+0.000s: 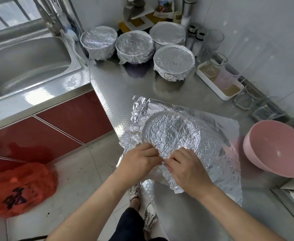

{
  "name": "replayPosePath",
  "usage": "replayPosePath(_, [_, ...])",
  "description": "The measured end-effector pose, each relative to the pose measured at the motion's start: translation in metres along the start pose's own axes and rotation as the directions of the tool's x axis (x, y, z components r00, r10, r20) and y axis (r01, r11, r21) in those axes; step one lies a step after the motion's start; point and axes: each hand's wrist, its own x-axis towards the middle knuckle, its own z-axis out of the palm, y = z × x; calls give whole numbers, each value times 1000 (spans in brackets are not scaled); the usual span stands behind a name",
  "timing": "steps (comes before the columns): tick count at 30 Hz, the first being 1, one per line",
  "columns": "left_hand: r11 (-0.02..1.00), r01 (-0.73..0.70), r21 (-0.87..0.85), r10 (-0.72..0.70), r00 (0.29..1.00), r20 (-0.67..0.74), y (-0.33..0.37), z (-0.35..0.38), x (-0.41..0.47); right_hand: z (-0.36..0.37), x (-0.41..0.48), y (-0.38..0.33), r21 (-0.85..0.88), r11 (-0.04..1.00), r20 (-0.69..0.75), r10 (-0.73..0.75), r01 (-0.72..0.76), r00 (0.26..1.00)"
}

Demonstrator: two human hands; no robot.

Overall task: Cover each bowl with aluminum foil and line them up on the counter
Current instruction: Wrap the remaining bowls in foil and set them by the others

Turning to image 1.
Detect person's right hand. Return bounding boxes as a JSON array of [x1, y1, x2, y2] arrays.
[[162, 147, 216, 200]]

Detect person's left hand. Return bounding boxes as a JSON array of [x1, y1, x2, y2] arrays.
[[111, 143, 164, 189]]

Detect foil-covered bowl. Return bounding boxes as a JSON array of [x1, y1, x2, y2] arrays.
[[80, 25, 119, 62], [115, 30, 155, 66], [117, 95, 229, 195], [153, 44, 196, 83]]

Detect pink bowl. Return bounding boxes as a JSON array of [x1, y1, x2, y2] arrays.
[[243, 120, 294, 179]]

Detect foil-wrapped bowl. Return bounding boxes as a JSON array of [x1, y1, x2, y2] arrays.
[[149, 21, 187, 51]]

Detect person's right forearm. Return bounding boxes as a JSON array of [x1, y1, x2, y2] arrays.
[[197, 185, 286, 241]]

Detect person's left forearm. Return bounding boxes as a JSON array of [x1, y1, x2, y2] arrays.
[[46, 178, 135, 241]]

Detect person's left white shoe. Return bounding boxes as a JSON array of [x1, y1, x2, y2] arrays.
[[127, 183, 141, 202]]

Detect person's white shoe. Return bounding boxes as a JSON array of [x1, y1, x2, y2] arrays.
[[143, 202, 158, 232], [127, 183, 141, 202]]

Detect person's right white shoe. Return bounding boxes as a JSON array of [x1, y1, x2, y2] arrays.
[[143, 202, 158, 232]]

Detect person's dark trousers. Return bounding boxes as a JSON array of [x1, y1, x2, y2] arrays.
[[109, 207, 168, 241]]

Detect red kitchen cabinet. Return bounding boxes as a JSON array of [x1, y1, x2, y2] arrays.
[[0, 90, 115, 177]]

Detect white rectangular tray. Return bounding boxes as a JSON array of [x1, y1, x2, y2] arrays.
[[196, 60, 245, 102]]

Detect pink translucent cup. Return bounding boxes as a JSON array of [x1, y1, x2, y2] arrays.
[[215, 66, 238, 91]]

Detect red plastic bag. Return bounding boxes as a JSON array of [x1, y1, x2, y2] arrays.
[[0, 162, 58, 219]]

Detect white shaker with black lid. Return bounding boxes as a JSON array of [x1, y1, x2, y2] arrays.
[[192, 29, 207, 58], [185, 25, 198, 50]]

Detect white dish brush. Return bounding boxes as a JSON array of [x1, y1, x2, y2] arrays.
[[67, 28, 81, 42]]

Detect stainless steel sink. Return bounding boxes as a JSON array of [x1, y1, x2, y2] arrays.
[[0, 31, 93, 135]]

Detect white corner shelf rack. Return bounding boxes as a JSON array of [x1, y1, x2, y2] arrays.
[[123, 0, 177, 30]]

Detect colourful snack packet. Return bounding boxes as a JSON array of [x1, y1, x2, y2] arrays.
[[156, 0, 176, 19]]

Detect tall white steel-capped bottle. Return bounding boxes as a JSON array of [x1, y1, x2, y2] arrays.
[[180, 0, 199, 29]]

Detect steel faucet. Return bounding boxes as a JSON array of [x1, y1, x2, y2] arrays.
[[31, 0, 64, 37]]

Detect metal window railing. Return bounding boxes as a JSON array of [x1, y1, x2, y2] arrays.
[[0, 0, 43, 33]]

